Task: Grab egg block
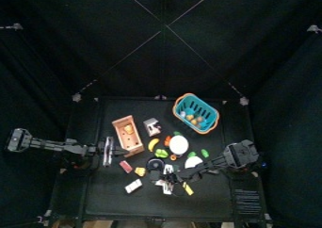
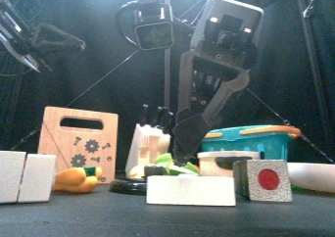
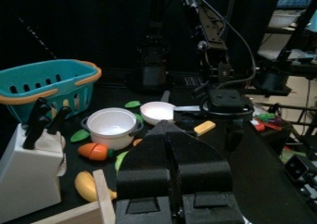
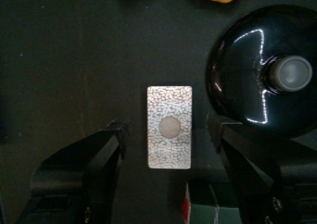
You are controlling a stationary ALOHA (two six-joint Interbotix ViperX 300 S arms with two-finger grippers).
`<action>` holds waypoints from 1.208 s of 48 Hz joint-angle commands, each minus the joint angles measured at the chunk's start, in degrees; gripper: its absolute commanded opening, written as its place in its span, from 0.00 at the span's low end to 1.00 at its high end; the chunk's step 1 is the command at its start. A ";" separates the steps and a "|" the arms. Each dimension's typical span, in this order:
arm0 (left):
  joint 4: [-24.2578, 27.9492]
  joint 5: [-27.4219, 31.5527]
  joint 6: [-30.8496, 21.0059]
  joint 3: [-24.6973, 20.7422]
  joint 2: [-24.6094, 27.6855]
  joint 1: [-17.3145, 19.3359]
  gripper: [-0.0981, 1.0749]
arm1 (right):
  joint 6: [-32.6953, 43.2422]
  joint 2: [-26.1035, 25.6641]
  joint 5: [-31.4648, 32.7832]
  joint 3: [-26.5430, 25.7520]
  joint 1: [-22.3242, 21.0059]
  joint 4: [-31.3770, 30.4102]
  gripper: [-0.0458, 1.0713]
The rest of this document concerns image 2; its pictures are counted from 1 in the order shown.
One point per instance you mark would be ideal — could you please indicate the white toy knife block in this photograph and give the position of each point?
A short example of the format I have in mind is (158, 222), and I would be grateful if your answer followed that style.
(146, 148)

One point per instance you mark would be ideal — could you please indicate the wide white block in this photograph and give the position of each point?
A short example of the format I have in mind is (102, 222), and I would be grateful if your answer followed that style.
(190, 190)

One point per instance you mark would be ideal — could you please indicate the speckled block with red circle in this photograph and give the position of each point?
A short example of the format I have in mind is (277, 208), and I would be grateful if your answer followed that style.
(269, 180)

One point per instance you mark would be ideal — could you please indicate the tall white block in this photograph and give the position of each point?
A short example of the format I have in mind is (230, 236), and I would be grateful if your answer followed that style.
(11, 177)
(38, 179)

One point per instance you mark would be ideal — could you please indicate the white toy cup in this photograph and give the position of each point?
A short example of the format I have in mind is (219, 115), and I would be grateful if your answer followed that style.
(211, 164)

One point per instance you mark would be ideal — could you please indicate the green toy lettuce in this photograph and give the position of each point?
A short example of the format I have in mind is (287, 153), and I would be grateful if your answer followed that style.
(174, 167)

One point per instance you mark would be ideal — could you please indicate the pale yellow toy food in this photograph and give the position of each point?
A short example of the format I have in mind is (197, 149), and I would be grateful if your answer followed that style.
(137, 172)

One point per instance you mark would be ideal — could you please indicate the teal toy basket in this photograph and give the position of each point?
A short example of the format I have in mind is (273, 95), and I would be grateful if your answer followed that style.
(262, 141)

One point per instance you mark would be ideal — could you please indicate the black round toy pan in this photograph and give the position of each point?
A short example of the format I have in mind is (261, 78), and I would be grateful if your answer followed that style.
(126, 186)

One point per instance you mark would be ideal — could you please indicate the wooden cutting board with gears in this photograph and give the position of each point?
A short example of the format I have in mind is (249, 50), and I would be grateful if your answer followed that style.
(79, 143)

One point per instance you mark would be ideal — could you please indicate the yellow toy bell pepper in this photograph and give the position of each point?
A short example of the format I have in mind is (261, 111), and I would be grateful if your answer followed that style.
(74, 180)

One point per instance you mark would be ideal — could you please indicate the white toy bowl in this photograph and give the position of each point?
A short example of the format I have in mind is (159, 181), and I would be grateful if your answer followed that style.
(311, 177)

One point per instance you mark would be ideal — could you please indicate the thin vertical frame pole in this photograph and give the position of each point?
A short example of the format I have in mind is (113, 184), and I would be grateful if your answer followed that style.
(167, 77)

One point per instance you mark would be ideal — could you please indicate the dark slanted frame pole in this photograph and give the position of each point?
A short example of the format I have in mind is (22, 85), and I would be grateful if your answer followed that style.
(315, 77)

